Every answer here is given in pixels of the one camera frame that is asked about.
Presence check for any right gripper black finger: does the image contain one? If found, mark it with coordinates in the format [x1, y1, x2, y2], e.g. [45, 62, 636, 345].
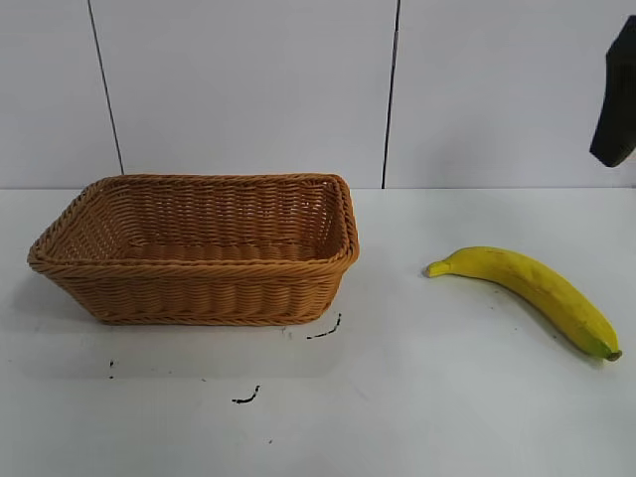
[589, 14, 636, 168]

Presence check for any yellow banana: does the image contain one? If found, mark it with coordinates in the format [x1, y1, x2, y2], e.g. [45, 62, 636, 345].
[425, 245, 623, 363]

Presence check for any woven tan wicker basket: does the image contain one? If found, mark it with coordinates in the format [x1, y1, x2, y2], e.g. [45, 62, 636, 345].
[27, 172, 361, 328]

